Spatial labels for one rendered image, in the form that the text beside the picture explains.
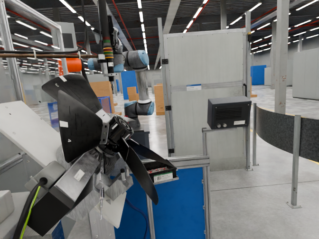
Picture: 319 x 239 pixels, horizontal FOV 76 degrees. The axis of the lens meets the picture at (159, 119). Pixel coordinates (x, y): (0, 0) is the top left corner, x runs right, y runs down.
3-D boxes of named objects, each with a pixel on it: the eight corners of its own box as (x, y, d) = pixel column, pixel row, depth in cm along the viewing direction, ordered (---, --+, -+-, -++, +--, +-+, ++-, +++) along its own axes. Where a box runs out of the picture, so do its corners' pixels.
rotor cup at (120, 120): (94, 146, 83) (117, 124, 81) (90, 127, 94) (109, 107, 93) (120, 159, 92) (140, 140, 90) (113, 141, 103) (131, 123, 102)
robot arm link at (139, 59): (140, 112, 185) (130, 50, 161) (156, 112, 181) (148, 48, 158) (136, 117, 174) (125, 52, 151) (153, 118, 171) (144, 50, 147)
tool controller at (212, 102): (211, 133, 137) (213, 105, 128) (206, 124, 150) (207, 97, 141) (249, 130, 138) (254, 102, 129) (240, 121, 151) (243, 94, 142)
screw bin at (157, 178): (143, 186, 117) (141, 175, 116) (136, 174, 133) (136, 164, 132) (177, 178, 123) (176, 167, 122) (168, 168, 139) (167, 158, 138)
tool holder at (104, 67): (102, 76, 91) (99, 53, 89) (97, 77, 96) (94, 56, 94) (121, 75, 96) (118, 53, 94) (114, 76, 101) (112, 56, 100)
